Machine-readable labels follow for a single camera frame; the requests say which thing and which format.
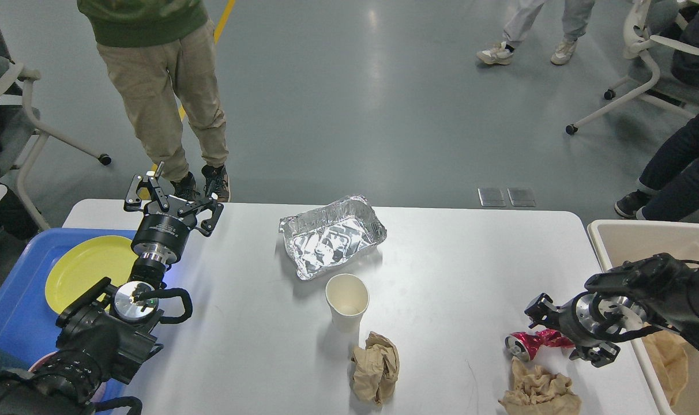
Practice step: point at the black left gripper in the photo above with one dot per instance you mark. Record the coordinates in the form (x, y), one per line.
(160, 239)

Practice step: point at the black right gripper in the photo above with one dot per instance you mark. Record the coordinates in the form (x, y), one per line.
(596, 323)

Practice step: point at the crushed red can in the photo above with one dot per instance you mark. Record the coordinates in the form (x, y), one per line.
(525, 346)

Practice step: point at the brown paper wad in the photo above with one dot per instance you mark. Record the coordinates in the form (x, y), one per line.
(538, 391)

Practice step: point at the large brown paper bag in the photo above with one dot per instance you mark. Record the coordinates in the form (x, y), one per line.
(666, 352)

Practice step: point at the yellow plate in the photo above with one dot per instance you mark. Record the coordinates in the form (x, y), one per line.
(85, 265)

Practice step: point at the aluminium foil tray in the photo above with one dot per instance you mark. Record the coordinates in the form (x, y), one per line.
(327, 237)

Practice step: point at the pink mug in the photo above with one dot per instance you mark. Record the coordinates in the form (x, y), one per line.
(98, 395)

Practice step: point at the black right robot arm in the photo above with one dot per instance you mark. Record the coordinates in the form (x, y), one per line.
(630, 301)

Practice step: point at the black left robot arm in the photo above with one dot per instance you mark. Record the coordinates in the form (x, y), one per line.
(167, 305)

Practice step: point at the white plastic bin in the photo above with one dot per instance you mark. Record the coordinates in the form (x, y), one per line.
(619, 241)

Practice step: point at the floor outlet plate right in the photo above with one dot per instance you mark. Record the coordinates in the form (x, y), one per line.
(521, 197)

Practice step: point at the floor outlet plate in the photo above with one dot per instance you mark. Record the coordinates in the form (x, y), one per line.
(491, 197)
(521, 197)

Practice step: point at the floor outlet plate left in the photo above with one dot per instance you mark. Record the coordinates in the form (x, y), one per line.
(491, 197)

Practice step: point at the person in khaki trousers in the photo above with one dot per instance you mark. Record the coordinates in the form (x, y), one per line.
(160, 57)

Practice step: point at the blue plastic tray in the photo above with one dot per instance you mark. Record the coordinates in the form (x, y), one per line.
(15, 311)

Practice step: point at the white paper cup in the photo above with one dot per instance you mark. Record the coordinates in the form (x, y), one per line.
(348, 299)

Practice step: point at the grey office chair left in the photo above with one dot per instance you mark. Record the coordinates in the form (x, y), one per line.
(25, 135)

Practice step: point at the crumpled brown paper ball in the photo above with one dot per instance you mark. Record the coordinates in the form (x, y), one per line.
(377, 367)

